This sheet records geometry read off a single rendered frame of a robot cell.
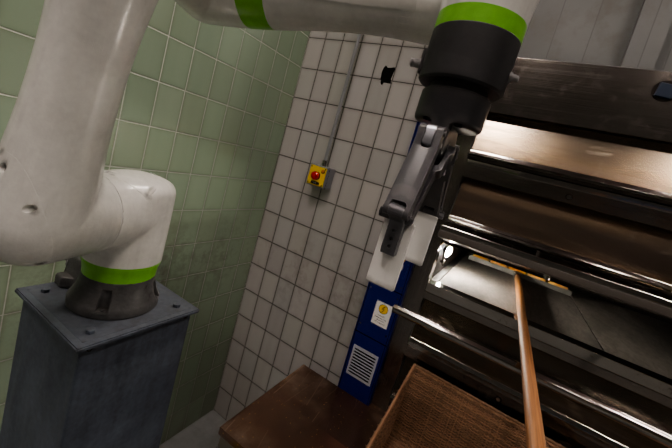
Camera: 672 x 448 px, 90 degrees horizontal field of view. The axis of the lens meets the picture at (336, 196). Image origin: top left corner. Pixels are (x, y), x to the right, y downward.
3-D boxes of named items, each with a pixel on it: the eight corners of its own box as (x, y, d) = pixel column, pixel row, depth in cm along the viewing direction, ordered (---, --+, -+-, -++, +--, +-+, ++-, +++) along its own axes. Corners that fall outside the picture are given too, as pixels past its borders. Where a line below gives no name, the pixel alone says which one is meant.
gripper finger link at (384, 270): (416, 225, 33) (414, 225, 32) (394, 290, 34) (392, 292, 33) (388, 214, 34) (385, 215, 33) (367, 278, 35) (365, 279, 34)
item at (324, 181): (313, 184, 165) (318, 164, 164) (330, 189, 160) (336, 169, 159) (304, 183, 159) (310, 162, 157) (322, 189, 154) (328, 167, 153)
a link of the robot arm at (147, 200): (42, 271, 56) (62, 160, 54) (120, 251, 71) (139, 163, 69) (106, 298, 53) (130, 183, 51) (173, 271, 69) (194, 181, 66)
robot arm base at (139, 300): (22, 267, 66) (27, 238, 65) (104, 257, 79) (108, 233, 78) (91, 330, 54) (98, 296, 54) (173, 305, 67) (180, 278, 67)
